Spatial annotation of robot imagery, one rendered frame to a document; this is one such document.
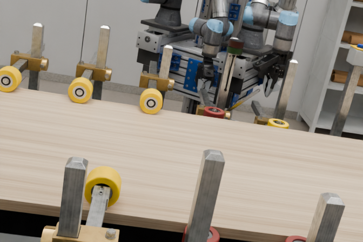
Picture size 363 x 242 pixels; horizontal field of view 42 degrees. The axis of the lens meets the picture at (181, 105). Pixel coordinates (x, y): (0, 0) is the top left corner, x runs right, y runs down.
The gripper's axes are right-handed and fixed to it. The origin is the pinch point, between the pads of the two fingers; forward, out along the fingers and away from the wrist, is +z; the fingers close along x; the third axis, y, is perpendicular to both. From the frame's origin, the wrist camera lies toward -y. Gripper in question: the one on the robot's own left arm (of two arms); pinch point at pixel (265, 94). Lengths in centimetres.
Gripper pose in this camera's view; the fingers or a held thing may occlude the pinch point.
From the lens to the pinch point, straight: 206.3
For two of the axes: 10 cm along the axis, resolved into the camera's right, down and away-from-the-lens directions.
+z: -1.8, 9.3, 3.2
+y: 9.1, 0.3, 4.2
